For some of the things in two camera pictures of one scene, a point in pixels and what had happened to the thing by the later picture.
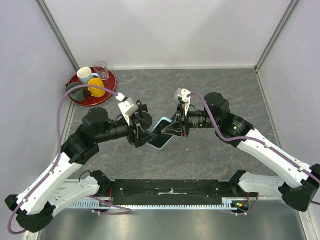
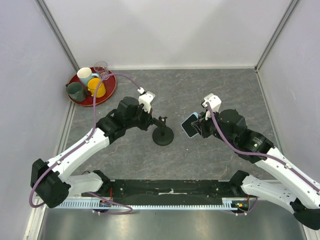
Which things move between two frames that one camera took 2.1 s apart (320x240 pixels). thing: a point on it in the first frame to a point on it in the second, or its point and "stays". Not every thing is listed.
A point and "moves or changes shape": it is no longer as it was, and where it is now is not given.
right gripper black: x=177 y=128 to x=201 y=125
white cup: x=84 y=73 stays
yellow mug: x=96 y=92 stays
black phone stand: x=143 y=119 moves or changes shape
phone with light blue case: x=161 y=139 moves or changes shape
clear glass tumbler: x=101 y=67 stays
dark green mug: x=78 y=95 stays
